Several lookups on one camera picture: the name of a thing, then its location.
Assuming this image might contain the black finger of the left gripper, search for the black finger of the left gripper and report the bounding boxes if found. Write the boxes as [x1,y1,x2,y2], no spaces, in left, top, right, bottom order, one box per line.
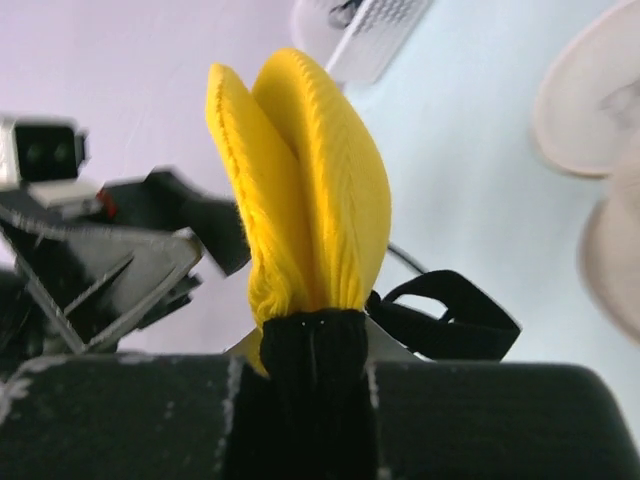
[14,227,206,351]
[99,169,250,276]

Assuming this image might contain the white plastic perforated basket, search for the white plastic perforated basket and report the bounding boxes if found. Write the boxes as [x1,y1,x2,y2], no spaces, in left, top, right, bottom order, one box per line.
[290,0,433,85]

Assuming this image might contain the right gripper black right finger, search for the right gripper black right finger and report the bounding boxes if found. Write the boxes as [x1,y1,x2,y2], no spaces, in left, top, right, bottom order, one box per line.
[368,362,639,479]

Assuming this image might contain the yellow bra black straps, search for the yellow bra black straps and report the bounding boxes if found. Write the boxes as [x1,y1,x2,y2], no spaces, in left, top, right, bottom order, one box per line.
[205,47,523,480]

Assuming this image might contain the beige mesh laundry bag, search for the beige mesh laundry bag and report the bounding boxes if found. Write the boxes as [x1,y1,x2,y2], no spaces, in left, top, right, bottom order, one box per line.
[532,1,639,340]

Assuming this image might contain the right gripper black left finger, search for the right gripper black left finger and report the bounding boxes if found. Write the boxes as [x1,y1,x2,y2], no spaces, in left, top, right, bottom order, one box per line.
[1,354,266,479]

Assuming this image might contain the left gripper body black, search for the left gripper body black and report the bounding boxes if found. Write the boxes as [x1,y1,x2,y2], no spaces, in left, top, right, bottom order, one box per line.
[1,190,100,358]

